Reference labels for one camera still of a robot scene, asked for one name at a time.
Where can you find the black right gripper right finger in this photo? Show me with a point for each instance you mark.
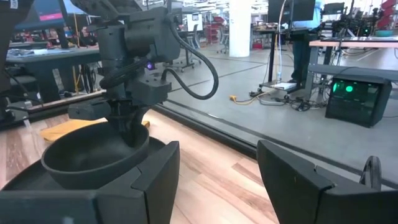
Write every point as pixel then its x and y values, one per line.
pixel 311 202

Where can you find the black table edge rail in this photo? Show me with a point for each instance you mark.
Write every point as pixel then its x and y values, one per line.
pixel 202 128

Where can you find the wooden top work table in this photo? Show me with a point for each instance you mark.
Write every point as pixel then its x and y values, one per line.
pixel 351 43

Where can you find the teal bowl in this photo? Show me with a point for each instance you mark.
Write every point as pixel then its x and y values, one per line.
pixel 384 33

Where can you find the black standing desk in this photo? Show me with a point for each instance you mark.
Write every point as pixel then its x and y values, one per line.
pixel 273 56

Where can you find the dark work desk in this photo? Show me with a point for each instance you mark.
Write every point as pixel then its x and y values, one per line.
pixel 53 59

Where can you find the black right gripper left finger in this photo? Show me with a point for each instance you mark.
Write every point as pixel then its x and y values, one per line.
pixel 77 208

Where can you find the dark grey plate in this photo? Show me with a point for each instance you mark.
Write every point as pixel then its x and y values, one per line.
pixel 28 180

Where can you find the black monitor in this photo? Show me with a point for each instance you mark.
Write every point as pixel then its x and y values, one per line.
pixel 298 9

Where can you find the yellow cloth napkin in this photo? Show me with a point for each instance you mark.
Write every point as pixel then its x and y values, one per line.
pixel 62 129

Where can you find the black computer with green light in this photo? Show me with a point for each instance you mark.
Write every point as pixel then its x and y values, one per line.
pixel 357 99

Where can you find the black background robot arms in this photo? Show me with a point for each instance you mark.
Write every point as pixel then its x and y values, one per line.
pixel 348 21

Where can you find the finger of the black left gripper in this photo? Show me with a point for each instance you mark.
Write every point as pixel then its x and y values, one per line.
pixel 136 130
pixel 116 115

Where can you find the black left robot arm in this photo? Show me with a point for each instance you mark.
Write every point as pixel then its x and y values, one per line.
pixel 113 43

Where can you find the person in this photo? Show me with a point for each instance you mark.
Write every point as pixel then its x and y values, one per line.
pixel 300 59

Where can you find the dark grey bowl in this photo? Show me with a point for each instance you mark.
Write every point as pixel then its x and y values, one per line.
pixel 93 174

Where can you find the white building pillar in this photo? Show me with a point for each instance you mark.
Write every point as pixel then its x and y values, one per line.
pixel 239 28

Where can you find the red storage bins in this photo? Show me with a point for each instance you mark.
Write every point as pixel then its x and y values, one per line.
pixel 214 31

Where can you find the red background object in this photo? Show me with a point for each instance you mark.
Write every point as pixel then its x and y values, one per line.
pixel 387 14

